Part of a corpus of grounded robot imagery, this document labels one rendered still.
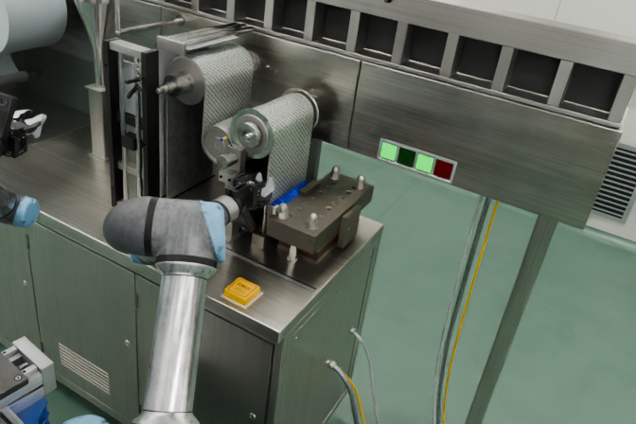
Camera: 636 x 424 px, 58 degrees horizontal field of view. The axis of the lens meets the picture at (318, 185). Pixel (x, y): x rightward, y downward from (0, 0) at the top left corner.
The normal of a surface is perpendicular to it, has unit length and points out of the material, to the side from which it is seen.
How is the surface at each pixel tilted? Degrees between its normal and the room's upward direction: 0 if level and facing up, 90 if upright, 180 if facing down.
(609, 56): 90
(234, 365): 90
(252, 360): 90
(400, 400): 0
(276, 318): 0
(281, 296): 0
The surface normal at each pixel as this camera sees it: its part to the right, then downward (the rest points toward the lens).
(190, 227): 0.12, -0.29
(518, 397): 0.12, -0.88
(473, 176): -0.49, 0.36
